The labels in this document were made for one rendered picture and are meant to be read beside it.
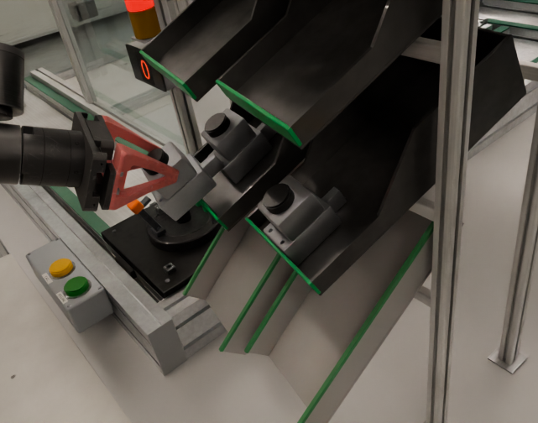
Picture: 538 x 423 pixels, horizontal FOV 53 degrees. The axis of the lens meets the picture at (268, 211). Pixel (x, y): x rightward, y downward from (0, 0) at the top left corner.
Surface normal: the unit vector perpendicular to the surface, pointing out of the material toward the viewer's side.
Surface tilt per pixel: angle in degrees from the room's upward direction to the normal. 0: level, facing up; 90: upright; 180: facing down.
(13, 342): 0
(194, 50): 25
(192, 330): 90
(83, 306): 90
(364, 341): 90
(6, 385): 0
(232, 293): 45
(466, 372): 0
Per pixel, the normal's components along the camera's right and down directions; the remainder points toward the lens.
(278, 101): -0.50, -0.56
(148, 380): -0.15, -0.80
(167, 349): 0.63, 0.38
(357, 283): -0.71, -0.29
